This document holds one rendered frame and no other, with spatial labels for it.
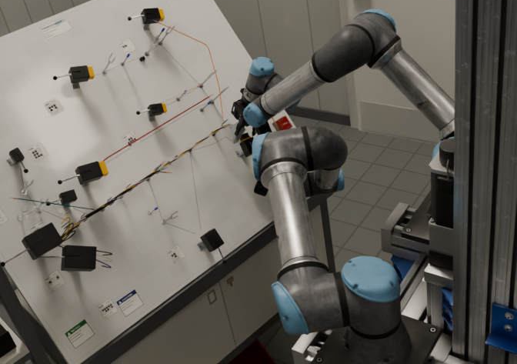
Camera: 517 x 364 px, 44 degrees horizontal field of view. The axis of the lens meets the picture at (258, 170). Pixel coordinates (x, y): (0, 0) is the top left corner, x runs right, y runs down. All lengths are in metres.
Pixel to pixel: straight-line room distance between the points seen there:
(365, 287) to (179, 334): 1.13
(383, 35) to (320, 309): 0.80
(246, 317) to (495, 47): 1.69
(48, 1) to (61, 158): 3.09
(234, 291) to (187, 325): 0.22
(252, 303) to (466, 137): 1.49
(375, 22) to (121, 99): 0.95
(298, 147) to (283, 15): 2.97
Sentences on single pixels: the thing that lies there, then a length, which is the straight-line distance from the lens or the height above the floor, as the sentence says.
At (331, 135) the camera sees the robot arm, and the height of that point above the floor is 1.50.
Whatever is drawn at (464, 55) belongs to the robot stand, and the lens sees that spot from 1.16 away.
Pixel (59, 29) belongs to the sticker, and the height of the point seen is 1.63.
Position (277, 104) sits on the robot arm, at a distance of 1.92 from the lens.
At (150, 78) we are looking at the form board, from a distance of 2.36.
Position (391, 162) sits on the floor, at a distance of 4.18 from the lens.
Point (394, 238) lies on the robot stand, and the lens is 1.91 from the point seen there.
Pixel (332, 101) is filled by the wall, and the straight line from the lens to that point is 4.59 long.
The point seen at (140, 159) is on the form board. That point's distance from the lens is 2.24.
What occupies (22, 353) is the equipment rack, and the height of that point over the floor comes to 1.05.
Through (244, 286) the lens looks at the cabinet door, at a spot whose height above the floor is 0.65.
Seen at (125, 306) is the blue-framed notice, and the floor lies 0.92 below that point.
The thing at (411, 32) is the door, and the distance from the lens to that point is 4.03.
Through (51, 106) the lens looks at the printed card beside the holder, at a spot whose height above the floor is 1.46.
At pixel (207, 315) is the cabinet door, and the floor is 0.65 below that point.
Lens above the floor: 2.33
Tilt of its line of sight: 33 degrees down
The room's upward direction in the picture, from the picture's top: 11 degrees counter-clockwise
